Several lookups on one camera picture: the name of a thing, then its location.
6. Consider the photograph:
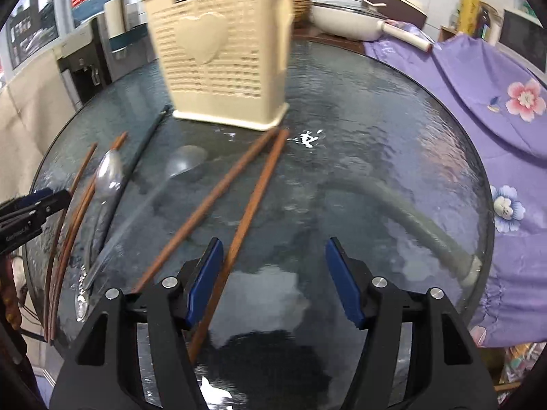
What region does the thin brown chopstick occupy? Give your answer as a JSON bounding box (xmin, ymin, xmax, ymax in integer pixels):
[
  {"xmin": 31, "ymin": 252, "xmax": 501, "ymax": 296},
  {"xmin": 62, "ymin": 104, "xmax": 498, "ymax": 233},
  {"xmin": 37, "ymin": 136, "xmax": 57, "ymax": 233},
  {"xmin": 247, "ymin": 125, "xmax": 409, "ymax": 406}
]
[
  {"xmin": 43, "ymin": 132, "xmax": 128, "ymax": 343},
  {"xmin": 43, "ymin": 142, "xmax": 97, "ymax": 342}
]

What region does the metal spoon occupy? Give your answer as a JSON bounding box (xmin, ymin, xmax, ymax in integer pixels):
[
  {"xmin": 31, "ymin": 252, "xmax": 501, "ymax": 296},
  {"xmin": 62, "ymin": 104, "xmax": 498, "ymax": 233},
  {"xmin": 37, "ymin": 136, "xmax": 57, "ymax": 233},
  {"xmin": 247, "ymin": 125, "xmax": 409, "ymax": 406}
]
[{"xmin": 74, "ymin": 150, "xmax": 122, "ymax": 322}]

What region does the brown wooden chopstick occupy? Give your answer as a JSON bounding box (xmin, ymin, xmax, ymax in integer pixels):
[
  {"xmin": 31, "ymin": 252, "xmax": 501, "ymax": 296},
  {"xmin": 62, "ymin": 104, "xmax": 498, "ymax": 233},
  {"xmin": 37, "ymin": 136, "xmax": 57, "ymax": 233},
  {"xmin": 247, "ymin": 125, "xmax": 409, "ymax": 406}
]
[
  {"xmin": 187, "ymin": 129, "xmax": 289, "ymax": 364},
  {"xmin": 132, "ymin": 127, "xmax": 279, "ymax": 292}
]

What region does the clear plastic spoon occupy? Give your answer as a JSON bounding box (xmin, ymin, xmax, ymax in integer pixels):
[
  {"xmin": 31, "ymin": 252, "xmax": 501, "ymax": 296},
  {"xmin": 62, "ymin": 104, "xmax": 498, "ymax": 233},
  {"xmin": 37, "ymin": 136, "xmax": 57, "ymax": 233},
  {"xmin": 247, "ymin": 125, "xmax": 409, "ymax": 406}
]
[{"xmin": 81, "ymin": 145, "xmax": 208, "ymax": 291}]

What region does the black chopstick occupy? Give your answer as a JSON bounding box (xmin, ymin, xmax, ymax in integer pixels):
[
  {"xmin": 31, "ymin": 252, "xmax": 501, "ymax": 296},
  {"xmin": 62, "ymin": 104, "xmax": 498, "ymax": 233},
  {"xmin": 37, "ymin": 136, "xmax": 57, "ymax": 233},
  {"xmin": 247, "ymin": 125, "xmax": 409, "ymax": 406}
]
[{"xmin": 84, "ymin": 104, "xmax": 173, "ymax": 274}]

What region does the water dispenser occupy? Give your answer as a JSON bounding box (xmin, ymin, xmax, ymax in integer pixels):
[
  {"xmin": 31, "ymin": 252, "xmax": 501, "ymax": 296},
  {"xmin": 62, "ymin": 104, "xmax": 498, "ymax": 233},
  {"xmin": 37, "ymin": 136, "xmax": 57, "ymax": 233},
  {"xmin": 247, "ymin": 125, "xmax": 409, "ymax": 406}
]
[{"xmin": 56, "ymin": 13, "xmax": 112, "ymax": 109}]

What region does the purple floral cloth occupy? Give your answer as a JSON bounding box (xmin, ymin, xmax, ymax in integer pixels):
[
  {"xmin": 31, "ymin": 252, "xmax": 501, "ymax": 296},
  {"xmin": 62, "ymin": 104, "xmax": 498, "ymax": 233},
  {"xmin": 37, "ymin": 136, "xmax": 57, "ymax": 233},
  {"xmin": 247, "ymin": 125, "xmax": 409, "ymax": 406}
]
[{"xmin": 363, "ymin": 34, "xmax": 546, "ymax": 347}]

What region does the cream plastic utensil holder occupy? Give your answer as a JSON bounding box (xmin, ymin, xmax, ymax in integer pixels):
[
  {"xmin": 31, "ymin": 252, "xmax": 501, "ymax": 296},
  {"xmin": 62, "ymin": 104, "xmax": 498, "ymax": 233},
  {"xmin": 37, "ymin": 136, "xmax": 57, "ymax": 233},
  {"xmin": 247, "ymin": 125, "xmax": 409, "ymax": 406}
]
[{"xmin": 143, "ymin": 0, "xmax": 295, "ymax": 131}]

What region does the white frying pan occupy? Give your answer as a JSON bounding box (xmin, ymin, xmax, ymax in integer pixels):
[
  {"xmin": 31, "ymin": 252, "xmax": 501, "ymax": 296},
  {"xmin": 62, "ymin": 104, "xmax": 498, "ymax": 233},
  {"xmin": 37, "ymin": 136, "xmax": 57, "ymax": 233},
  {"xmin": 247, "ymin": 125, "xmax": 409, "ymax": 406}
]
[{"xmin": 310, "ymin": 0, "xmax": 433, "ymax": 53}]

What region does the white brown rice cooker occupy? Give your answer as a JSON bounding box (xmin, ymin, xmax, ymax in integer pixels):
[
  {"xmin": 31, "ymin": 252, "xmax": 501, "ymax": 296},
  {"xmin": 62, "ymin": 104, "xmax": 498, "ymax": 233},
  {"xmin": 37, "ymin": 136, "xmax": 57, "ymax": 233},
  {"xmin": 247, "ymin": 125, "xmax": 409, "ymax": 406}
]
[{"xmin": 369, "ymin": 0, "xmax": 427, "ymax": 29}]

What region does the white microwave oven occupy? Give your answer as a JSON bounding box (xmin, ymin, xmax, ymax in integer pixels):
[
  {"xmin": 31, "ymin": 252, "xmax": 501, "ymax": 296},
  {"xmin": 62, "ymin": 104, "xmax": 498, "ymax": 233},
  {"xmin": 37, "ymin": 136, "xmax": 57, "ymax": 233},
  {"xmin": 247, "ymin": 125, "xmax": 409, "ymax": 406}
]
[{"xmin": 496, "ymin": 9, "xmax": 546, "ymax": 74}]

